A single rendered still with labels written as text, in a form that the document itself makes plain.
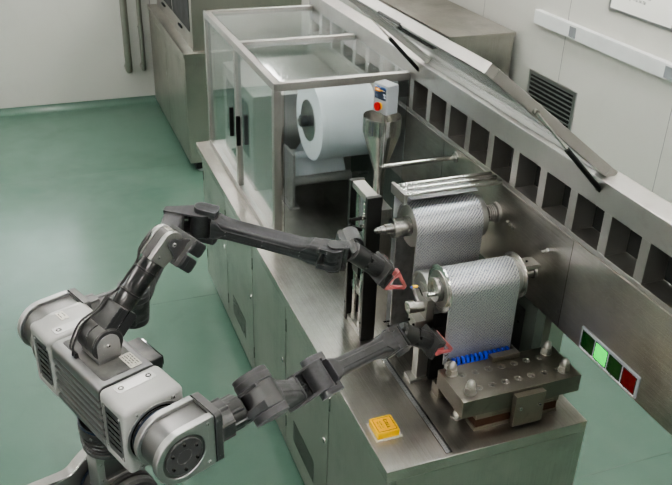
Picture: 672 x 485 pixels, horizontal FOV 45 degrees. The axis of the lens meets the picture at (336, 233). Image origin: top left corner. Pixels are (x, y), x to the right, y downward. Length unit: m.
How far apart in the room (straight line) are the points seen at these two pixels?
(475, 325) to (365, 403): 0.41
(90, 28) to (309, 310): 5.01
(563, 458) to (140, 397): 1.48
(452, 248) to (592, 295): 0.49
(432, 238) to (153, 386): 1.22
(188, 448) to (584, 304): 1.28
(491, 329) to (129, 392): 1.29
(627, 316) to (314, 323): 1.11
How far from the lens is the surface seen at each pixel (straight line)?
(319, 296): 3.01
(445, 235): 2.58
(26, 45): 7.55
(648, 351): 2.24
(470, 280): 2.42
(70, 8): 7.49
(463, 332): 2.49
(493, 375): 2.49
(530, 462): 2.59
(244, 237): 2.23
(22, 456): 3.85
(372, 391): 2.58
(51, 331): 1.81
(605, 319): 2.35
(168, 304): 4.65
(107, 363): 1.70
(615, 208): 2.24
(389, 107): 2.70
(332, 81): 3.09
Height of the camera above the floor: 2.53
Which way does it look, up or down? 28 degrees down
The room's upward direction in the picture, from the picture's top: 2 degrees clockwise
